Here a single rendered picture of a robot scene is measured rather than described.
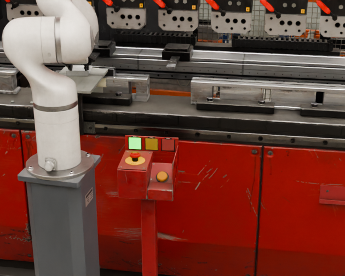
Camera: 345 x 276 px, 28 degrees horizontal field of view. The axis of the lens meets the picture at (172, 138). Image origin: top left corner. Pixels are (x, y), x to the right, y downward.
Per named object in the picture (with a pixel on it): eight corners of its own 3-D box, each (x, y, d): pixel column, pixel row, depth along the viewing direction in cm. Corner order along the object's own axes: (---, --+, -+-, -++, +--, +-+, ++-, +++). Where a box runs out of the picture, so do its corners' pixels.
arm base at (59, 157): (79, 184, 183) (75, 120, 176) (13, 176, 188) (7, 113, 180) (103, 154, 200) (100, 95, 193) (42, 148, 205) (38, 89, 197)
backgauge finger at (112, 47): (72, 67, 281) (72, 55, 279) (89, 49, 305) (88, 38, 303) (101, 68, 280) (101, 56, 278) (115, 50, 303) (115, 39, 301)
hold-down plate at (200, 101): (196, 109, 267) (196, 102, 266) (197, 104, 272) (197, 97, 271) (274, 114, 263) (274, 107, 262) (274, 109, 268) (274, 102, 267)
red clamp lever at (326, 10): (318, -1, 243) (338, 18, 245) (318, -3, 247) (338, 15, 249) (315, 3, 244) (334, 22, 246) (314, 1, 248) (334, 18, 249)
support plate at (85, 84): (42, 91, 253) (42, 88, 253) (64, 69, 277) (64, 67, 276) (90, 93, 250) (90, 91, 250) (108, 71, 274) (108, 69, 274)
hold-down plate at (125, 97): (56, 101, 276) (56, 94, 274) (60, 97, 280) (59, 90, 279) (129, 105, 271) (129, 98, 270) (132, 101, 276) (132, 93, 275)
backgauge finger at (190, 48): (155, 70, 276) (155, 59, 274) (166, 52, 300) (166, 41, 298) (184, 72, 275) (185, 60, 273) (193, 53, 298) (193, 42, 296)
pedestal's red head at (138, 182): (118, 198, 247) (116, 153, 239) (126, 178, 261) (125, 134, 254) (173, 201, 244) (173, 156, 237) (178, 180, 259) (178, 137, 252)
